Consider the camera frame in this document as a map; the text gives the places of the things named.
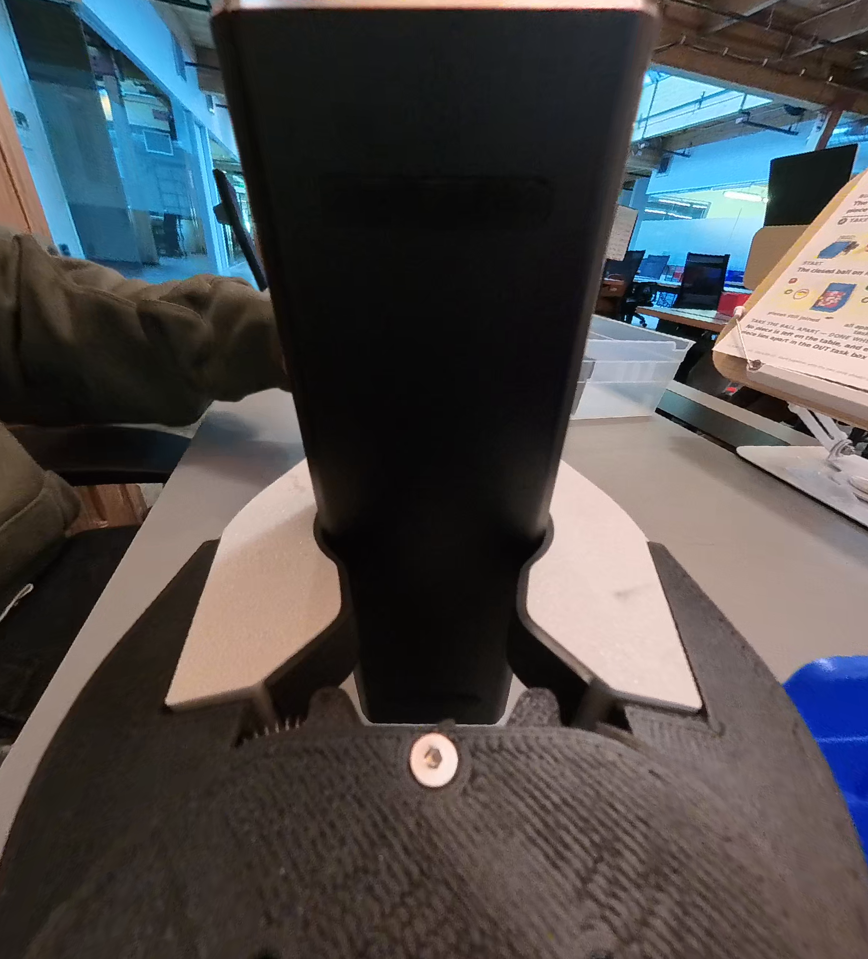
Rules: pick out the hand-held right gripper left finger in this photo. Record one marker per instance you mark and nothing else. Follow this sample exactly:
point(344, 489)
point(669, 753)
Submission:
point(262, 599)

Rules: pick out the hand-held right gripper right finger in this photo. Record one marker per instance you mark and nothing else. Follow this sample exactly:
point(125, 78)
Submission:
point(606, 599)

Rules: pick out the clear plastic bin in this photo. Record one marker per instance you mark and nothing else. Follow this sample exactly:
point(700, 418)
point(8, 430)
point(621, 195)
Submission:
point(629, 374)

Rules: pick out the black power bank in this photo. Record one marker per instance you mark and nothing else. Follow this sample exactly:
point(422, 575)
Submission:
point(434, 374)

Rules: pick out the grey desk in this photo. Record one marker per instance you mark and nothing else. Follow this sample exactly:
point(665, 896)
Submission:
point(704, 524)

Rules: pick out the black chair armrest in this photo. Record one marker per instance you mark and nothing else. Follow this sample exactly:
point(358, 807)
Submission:
point(104, 453)

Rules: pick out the person's dark pants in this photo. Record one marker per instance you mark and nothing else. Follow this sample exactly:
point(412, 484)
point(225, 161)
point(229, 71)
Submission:
point(29, 674)

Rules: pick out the instruction sheet on stand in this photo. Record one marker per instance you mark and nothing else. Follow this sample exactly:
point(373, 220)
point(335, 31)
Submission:
point(816, 468)

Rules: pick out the black office chair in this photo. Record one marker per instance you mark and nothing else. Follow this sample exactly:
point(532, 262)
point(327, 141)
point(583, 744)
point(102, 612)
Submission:
point(704, 281)
point(623, 277)

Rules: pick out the printed instruction sheet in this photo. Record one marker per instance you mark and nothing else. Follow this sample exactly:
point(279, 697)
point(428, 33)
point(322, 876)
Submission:
point(838, 300)

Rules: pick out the black monitor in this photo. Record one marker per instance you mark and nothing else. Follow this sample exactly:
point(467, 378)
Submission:
point(808, 187)

